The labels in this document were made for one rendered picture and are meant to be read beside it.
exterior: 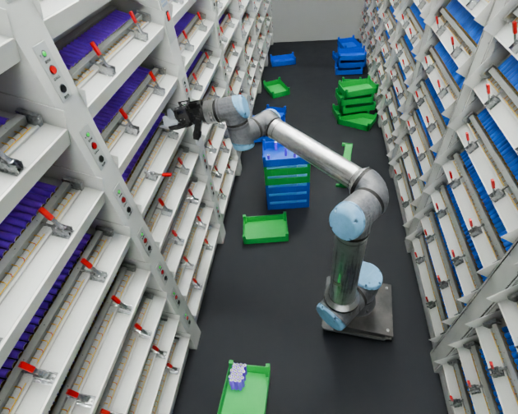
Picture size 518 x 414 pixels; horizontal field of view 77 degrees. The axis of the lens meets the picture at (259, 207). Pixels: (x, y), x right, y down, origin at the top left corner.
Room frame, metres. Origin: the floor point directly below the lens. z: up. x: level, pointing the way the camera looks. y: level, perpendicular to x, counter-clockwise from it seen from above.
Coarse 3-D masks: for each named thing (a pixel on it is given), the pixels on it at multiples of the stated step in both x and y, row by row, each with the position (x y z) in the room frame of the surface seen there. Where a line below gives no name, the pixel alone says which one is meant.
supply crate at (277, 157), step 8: (264, 144) 1.83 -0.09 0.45; (272, 144) 1.84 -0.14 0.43; (264, 152) 1.80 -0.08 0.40; (272, 152) 1.79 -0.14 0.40; (280, 152) 1.78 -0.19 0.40; (288, 152) 1.77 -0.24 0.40; (264, 160) 1.65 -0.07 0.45; (272, 160) 1.64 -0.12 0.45; (280, 160) 1.64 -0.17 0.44; (288, 160) 1.64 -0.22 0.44; (296, 160) 1.63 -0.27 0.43; (304, 160) 1.63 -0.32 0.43
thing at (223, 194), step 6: (234, 156) 2.07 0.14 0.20; (228, 162) 2.04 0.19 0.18; (234, 162) 2.05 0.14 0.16; (228, 168) 1.96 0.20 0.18; (234, 168) 1.98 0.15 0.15; (228, 174) 1.90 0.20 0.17; (222, 180) 1.83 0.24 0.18; (228, 180) 1.84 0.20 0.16; (222, 186) 1.77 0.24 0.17; (228, 186) 1.78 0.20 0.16; (222, 192) 1.65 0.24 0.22; (228, 192) 1.72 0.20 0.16; (222, 198) 1.65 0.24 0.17; (222, 204) 1.60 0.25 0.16; (222, 210) 1.55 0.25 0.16; (222, 216) 1.48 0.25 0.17
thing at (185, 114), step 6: (180, 102) 1.26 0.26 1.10; (192, 102) 1.23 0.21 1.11; (198, 102) 1.20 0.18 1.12; (174, 108) 1.21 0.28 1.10; (180, 108) 1.20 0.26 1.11; (186, 108) 1.20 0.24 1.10; (192, 108) 1.19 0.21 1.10; (198, 108) 1.19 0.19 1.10; (174, 114) 1.19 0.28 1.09; (180, 114) 1.19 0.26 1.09; (186, 114) 1.18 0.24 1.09; (192, 114) 1.20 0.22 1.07; (198, 114) 1.20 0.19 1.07; (180, 120) 1.19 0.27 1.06; (186, 120) 1.18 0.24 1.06; (192, 120) 1.19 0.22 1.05; (204, 120) 1.17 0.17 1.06; (186, 126) 1.18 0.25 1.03
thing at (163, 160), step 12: (180, 132) 1.27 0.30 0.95; (156, 144) 1.17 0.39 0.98; (168, 144) 1.18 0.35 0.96; (156, 156) 1.10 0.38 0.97; (168, 156) 1.11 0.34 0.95; (144, 168) 1.02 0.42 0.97; (156, 168) 1.03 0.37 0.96; (144, 180) 0.96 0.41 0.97; (156, 180) 0.97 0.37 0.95; (132, 192) 0.89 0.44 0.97; (144, 192) 0.90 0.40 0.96; (144, 204) 0.84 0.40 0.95; (144, 216) 0.82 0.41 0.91
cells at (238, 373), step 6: (234, 366) 0.57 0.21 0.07; (240, 366) 0.57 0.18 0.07; (246, 366) 0.57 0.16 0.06; (234, 372) 0.54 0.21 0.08; (240, 372) 0.54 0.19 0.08; (246, 372) 0.55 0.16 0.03; (234, 378) 0.51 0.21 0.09; (240, 378) 0.51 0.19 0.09; (234, 384) 0.49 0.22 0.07; (240, 384) 0.48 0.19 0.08; (240, 390) 0.47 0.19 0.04
